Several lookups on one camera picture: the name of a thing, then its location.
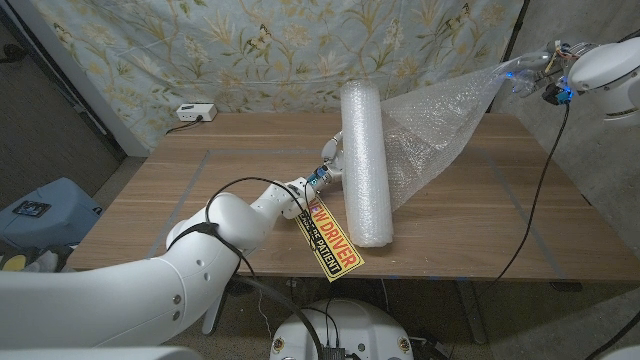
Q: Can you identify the grey sneaker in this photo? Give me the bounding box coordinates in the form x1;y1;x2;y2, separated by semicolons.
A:
24;247;75;274

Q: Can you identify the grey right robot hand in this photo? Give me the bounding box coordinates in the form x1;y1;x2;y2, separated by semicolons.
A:
504;39;596;99

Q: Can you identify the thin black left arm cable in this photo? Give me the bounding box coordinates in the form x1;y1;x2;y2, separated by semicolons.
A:
204;175;319;281

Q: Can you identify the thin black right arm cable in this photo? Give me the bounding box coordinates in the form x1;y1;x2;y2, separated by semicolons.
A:
479;102;571;296

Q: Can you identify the black power strip cable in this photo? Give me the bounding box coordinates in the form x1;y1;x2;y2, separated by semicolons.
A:
165;115;204;135

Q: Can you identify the white power strip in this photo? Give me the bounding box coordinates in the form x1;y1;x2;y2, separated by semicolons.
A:
175;103;219;123

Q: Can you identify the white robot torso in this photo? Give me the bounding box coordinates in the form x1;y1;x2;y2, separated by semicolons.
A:
269;298;415;360

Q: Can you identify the white table leg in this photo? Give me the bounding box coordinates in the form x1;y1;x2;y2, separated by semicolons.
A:
201;287;230;335

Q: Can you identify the grey table leg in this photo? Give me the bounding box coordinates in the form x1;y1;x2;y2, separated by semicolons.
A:
454;279;489;345

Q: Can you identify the black torso cable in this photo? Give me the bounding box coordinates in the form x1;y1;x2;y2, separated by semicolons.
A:
304;305;342;347

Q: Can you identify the shoe with yellow insole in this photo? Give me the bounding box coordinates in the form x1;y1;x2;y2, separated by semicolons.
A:
0;252;31;273

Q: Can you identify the bubble wrap roll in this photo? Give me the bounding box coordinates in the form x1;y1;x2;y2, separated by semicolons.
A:
339;62;511;249

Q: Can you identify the black backdrop stand pole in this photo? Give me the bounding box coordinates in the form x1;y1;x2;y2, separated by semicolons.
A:
487;0;531;114

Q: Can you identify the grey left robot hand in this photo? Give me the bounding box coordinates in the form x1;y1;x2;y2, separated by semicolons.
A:
307;130;346;191

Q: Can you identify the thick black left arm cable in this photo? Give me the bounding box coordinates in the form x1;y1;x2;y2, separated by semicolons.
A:
232;274;326;360

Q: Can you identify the yellow new driver bumper sticker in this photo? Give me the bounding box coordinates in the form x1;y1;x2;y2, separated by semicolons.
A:
294;195;366;284

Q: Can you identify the black round object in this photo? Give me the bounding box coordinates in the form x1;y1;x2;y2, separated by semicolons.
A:
0;43;29;64

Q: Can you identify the floral printed backdrop cloth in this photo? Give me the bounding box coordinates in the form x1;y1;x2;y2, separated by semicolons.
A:
29;0;526;151

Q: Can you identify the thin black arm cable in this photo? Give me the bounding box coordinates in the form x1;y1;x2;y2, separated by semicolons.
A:
204;175;319;281
479;102;571;296

